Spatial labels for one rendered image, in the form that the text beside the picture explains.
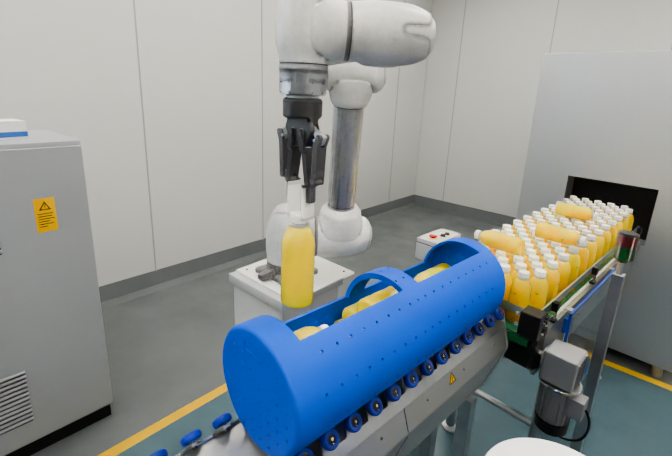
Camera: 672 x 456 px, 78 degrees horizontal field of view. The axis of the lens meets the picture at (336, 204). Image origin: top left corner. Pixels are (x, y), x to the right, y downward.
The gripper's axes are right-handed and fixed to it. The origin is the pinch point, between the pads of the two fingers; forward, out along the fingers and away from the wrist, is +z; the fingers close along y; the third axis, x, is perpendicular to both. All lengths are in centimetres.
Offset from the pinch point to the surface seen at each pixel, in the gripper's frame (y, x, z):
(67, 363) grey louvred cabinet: -139, -24, 107
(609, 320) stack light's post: 37, 120, 57
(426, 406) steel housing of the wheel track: 13, 36, 62
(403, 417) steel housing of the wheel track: 13, 26, 60
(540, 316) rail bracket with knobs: 23, 86, 49
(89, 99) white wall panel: -271, 29, -6
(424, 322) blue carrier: 13.0, 30.4, 33.7
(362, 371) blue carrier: 14.0, 6.6, 35.6
